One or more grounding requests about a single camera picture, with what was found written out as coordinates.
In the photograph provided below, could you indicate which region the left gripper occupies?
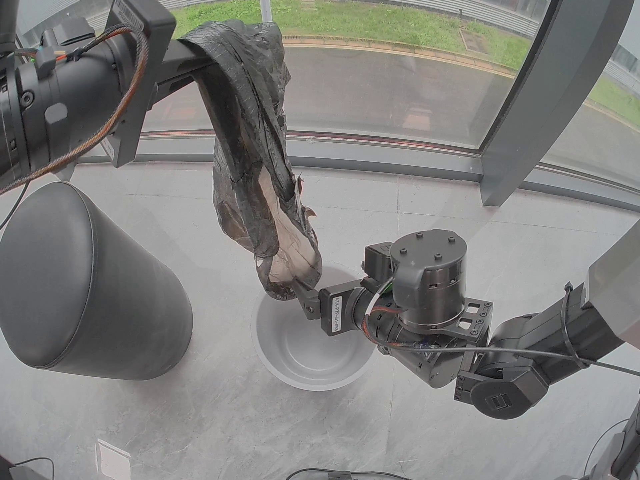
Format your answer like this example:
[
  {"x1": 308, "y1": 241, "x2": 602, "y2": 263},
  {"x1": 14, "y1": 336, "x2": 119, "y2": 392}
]
[{"x1": 15, "y1": 0, "x2": 221, "y2": 168}]

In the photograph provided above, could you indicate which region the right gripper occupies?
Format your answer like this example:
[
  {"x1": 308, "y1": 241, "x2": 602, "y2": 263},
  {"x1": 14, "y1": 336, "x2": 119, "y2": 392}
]
[{"x1": 292, "y1": 278, "x2": 397, "y2": 343}]

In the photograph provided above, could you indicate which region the black plastic bag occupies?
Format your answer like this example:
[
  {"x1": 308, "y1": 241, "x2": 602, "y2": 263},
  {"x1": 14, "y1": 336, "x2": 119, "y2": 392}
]
[{"x1": 177, "y1": 18, "x2": 324, "y2": 302}]

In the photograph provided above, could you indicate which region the white trash bin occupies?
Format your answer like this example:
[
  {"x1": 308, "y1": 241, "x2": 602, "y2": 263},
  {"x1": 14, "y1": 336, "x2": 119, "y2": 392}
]
[{"x1": 250, "y1": 263, "x2": 376, "y2": 392}]

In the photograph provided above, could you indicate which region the window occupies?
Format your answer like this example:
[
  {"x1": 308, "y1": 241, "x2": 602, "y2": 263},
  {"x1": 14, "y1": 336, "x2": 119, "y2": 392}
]
[{"x1": 0, "y1": 0, "x2": 640, "y2": 210}]

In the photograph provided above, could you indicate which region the dark grey round chair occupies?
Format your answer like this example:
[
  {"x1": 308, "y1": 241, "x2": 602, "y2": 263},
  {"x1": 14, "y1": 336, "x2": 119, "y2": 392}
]
[{"x1": 0, "y1": 182, "x2": 194, "y2": 382}]

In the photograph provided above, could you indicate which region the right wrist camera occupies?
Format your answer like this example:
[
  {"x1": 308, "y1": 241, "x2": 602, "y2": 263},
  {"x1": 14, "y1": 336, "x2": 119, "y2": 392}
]
[{"x1": 361, "y1": 240, "x2": 397, "y2": 291}]

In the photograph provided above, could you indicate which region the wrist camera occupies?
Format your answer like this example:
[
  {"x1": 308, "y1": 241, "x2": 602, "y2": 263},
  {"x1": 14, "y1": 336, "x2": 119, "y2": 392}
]
[
  {"x1": 42, "y1": 18, "x2": 97, "y2": 65},
  {"x1": 361, "y1": 240, "x2": 397, "y2": 291}
]

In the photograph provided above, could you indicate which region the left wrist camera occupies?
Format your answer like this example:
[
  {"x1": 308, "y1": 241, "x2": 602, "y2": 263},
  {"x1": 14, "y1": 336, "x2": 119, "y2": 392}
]
[{"x1": 42, "y1": 18, "x2": 97, "y2": 65}]

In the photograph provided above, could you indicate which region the black cable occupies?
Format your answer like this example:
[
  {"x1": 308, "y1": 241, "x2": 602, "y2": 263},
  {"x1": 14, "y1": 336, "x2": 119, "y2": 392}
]
[
  {"x1": 0, "y1": 457, "x2": 56, "y2": 480},
  {"x1": 584, "y1": 417, "x2": 632, "y2": 480}
]

